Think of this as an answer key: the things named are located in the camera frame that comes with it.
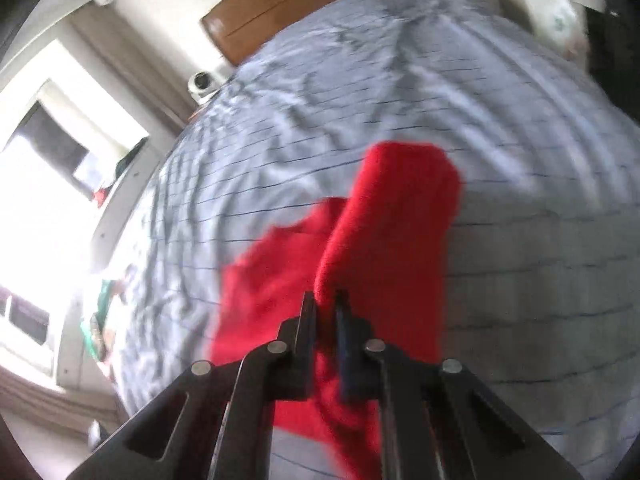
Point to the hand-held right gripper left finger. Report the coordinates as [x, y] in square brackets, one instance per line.
[306, 340]

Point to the green red patterned item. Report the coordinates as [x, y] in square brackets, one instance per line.
[102, 320]

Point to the white security camera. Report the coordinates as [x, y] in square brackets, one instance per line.
[201, 82]

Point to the white cabinet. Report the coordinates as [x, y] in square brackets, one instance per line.
[550, 5]

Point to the wooden headboard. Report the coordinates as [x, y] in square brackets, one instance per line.
[300, 5]

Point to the red sweater with white print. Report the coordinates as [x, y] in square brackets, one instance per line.
[390, 240]

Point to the grey striped bed blanket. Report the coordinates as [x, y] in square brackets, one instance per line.
[500, 110]

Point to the small red item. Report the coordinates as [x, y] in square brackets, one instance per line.
[101, 194]

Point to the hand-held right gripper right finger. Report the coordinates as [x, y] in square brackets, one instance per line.
[345, 350]

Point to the window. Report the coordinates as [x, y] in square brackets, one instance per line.
[45, 195]

